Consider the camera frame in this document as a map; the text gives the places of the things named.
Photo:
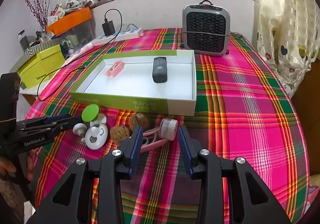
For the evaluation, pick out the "person left hand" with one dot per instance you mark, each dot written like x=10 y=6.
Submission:
x=8 y=166

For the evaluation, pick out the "white power strip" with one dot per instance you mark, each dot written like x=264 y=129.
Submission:
x=121 y=36

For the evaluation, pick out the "black rectangular device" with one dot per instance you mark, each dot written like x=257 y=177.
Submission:
x=159 y=71

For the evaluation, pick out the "yellow green shoe box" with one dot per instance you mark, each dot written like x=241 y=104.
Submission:
x=34 y=70

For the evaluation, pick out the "orange lid storage bin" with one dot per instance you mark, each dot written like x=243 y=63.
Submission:
x=70 y=21

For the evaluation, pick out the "green top mushroom toy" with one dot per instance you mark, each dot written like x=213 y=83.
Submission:
x=92 y=115

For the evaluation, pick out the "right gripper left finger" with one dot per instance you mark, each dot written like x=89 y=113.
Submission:
x=70 y=200

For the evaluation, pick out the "white pink tube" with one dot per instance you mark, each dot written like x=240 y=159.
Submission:
x=79 y=53

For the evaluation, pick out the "green white cardboard box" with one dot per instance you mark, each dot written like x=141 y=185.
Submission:
x=134 y=89

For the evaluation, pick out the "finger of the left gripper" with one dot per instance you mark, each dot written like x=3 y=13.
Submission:
x=45 y=120
x=49 y=129

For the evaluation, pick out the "black charger with cable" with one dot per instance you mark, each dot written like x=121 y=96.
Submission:
x=108 y=28

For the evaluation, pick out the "plaid pink bed cloth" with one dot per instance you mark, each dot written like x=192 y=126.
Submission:
x=241 y=110

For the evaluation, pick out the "grey black space heater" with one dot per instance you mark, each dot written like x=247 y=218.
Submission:
x=205 y=28

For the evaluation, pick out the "heart pattern curtain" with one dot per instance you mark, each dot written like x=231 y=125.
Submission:
x=288 y=39

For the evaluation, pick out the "white round container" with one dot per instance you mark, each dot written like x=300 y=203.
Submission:
x=168 y=129

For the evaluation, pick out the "pink clip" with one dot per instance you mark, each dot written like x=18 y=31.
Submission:
x=115 y=69
x=152 y=140

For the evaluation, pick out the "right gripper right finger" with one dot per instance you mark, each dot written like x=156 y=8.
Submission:
x=250 y=199

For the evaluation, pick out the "white panda toy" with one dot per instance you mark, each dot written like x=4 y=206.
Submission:
x=96 y=136

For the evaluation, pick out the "brown walnut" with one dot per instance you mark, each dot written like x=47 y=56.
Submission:
x=119 y=133
x=139 y=119

